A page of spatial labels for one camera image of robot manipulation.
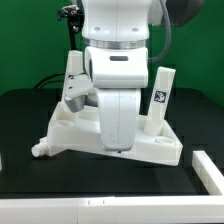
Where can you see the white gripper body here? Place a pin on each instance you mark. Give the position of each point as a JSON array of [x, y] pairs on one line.
[[118, 111]]

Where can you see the white desk tabletop tray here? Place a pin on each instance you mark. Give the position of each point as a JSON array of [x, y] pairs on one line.
[[147, 139]]

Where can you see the white L-shaped fence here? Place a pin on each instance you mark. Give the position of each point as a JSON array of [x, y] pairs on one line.
[[127, 210]]

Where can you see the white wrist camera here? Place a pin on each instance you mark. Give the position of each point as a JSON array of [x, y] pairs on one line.
[[76, 90]]

